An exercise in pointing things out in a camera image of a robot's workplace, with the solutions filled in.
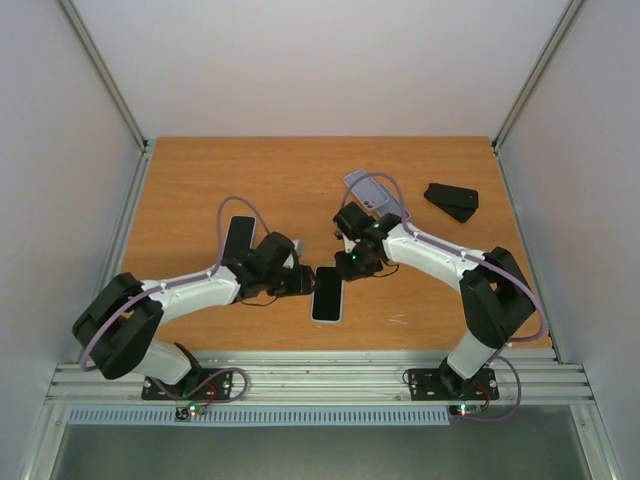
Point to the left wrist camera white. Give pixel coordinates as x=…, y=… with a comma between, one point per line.
x=298, y=246

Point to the aluminium rail frame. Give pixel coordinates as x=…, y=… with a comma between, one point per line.
x=376, y=377

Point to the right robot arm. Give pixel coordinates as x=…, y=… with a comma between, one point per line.
x=496, y=298

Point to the black phone case top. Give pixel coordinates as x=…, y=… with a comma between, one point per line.
x=452, y=196

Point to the right controller board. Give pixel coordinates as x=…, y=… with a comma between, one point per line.
x=466, y=410

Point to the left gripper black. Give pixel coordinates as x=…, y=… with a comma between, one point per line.
x=302, y=284

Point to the base mount plate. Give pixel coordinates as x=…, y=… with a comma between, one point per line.
x=206, y=384
x=426, y=384

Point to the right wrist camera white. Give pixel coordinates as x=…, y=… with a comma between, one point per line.
x=347, y=243

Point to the light blue phone case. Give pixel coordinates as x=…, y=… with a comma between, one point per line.
x=342, y=305

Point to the black phone green edge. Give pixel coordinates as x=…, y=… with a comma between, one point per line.
x=239, y=235

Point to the left controller board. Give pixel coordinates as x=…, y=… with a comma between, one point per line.
x=192, y=412

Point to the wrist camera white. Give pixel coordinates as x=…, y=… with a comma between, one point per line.
x=347, y=243
x=298, y=246

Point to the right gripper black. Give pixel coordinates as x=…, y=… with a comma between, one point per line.
x=347, y=262

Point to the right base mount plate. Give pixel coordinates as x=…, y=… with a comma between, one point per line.
x=426, y=384

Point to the controller board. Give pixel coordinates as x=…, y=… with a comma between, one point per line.
x=466, y=410
x=192, y=412

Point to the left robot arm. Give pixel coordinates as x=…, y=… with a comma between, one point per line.
x=117, y=331

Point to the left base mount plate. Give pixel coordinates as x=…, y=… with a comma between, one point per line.
x=206, y=384

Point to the lavender phone case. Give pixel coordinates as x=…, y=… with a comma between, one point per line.
x=240, y=235

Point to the black phone white edge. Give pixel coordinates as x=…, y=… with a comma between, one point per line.
x=327, y=295

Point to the grey slotted cable duct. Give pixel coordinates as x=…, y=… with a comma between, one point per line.
x=259, y=416

